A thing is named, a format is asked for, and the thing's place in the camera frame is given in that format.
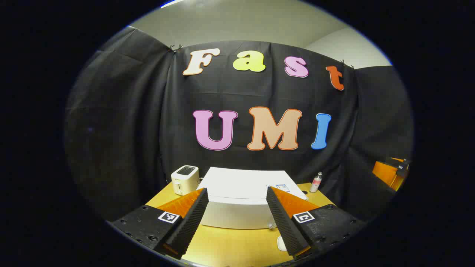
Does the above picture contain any black backdrop cloth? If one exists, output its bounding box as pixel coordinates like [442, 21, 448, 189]
[64, 26, 414, 223]

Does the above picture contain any white microwave oven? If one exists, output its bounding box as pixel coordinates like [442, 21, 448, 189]
[199, 167, 308, 230]

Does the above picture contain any white toaster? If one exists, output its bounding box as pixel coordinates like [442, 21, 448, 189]
[171, 165, 201, 196]

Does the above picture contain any clear bottle with pink label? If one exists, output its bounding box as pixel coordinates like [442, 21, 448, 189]
[309, 171, 323, 193]

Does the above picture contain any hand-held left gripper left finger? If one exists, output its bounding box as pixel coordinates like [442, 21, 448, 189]
[111, 188, 209, 260]

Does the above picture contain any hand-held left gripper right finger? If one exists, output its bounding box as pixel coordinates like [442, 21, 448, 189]
[266, 186, 366, 260]

